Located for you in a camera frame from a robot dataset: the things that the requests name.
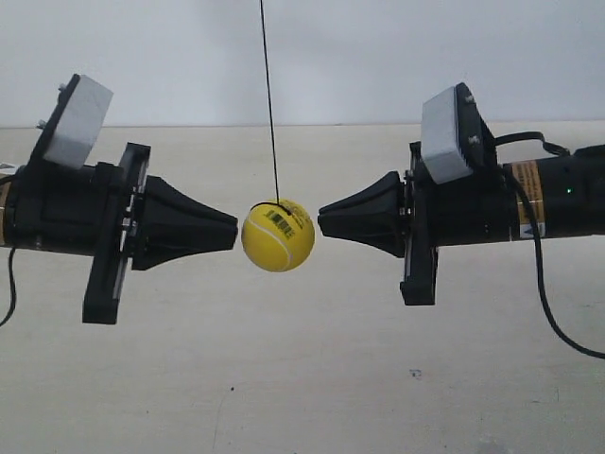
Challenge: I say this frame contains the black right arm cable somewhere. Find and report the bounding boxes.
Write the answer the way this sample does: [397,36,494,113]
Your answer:
[493,131,605,358]

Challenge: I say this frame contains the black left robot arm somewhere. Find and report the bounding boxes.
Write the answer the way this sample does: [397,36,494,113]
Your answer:
[1,143,238,325]

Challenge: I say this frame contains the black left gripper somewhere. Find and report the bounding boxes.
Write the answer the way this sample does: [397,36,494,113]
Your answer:
[9,143,238,324]

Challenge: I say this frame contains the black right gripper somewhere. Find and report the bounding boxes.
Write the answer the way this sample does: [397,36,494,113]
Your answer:
[318,141,519,306]

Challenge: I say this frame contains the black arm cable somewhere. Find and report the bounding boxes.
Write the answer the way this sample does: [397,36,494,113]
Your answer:
[0,247,18,327]
[493,131,605,358]

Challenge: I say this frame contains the thin black hanging string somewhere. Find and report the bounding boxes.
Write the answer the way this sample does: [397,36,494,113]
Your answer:
[258,0,283,209]

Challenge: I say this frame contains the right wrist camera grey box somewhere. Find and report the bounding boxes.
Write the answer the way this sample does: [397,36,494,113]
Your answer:
[421,82,496,184]

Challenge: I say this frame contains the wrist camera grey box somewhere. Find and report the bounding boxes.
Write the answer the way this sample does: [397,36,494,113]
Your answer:
[28,74,113,169]
[421,82,496,184]

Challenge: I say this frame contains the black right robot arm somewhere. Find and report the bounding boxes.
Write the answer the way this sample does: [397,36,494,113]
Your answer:
[318,142,604,306]

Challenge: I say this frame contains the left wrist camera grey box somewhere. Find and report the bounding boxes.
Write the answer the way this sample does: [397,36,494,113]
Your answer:
[28,74,113,169]

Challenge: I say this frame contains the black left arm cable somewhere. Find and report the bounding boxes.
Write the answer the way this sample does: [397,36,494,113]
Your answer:
[0,247,18,327]

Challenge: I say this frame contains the yellow tennis ball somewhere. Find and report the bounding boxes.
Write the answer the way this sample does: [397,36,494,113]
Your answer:
[241,199,316,272]

